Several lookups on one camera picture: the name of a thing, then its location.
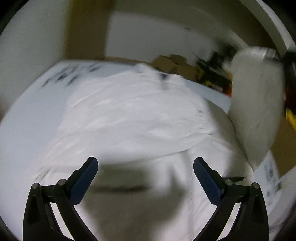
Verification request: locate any white puffer jacket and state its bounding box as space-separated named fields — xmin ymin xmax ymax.
xmin=35 ymin=48 xmax=283 ymax=240

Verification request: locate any open cardboard box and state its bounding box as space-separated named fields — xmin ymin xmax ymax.
xmin=150 ymin=55 xmax=205 ymax=82

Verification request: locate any brown wooden door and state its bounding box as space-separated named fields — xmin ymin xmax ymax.
xmin=65 ymin=0 xmax=115 ymax=60

